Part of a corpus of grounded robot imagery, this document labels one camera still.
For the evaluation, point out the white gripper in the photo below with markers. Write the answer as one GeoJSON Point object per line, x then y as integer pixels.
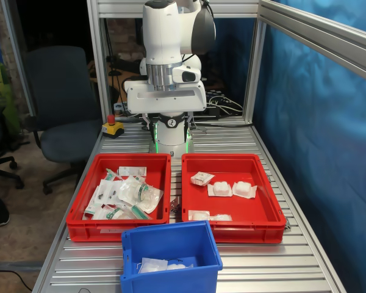
{"type": "Point", "coordinates": [164, 100]}

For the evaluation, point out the clear white bandage roll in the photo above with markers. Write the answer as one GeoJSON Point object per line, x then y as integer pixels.
{"type": "Point", "coordinates": [152, 265]}
{"type": "Point", "coordinates": [198, 216]}
{"type": "Point", "coordinates": [221, 217]}
{"type": "Point", "coordinates": [220, 189]}
{"type": "Point", "coordinates": [178, 266]}
{"type": "Point", "coordinates": [244, 189]}

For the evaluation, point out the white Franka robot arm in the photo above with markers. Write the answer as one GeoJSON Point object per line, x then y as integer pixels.
{"type": "Point", "coordinates": [161, 30]}

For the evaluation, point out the yellow emergency stop button box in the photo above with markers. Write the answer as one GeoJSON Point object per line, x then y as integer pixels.
{"type": "Point", "coordinates": [113, 129]}

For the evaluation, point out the red crate with bandages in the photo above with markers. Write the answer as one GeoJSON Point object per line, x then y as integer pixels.
{"type": "Point", "coordinates": [250, 210]}

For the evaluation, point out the white tape roll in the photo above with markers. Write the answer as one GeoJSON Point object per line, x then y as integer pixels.
{"type": "Point", "coordinates": [116, 105]}

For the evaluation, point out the white printed flat packet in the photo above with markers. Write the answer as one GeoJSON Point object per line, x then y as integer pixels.
{"type": "Point", "coordinates": [132, 171]}

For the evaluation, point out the printed bandage packet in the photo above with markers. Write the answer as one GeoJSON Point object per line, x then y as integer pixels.
{"type": "Point", "coordinates": [201, 178]}

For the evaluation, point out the large domed blister pack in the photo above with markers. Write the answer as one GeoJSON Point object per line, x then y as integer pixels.
{"type": "Point", "coordinates": [143, 192]}

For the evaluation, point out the small green syringe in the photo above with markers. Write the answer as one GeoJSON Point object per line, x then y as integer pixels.
{"type": "Point", "coordinates": [111, 175]}

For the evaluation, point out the packed green syringe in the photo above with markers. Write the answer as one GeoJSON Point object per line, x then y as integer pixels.
{"type": "Point", "coordinates": [140, 212]}

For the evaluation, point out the white flat needle blister pack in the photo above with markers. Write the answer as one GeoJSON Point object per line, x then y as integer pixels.
{"type": "Point", "coordinates": [105, 190]}

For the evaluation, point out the blue storage bin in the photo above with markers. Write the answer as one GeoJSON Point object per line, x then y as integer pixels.
{"type": "Point", "coordinates": [170, 241]}

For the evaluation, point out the small packet green label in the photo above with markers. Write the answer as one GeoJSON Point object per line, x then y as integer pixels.
{"type": "Point", "coordinates": [91, 210]}

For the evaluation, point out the dark blue office chair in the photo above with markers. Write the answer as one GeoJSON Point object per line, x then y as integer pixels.
{"type": "Point", "coordinates": [58, 91]}

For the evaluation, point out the red crate with syringe packs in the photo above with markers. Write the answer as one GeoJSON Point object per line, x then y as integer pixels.
{"type": "Point", "coordinates": [79, 232]}

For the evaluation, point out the blue fabric backdrop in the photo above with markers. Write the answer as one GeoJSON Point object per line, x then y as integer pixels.
{"type": "Point", "coordinates": [323, 152]}

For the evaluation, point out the green printed banner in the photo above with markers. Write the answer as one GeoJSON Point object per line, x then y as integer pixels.
{"type": "Point", "coordinates": [0, 88]}

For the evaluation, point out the perforated metal bracket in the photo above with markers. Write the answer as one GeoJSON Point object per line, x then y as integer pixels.
{"type": "Point", "coordinates": [175, 207]}

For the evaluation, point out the aluminium cell frame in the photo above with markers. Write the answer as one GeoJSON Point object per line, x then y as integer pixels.
{"type": "Point", "coordinates": [125, 7]}

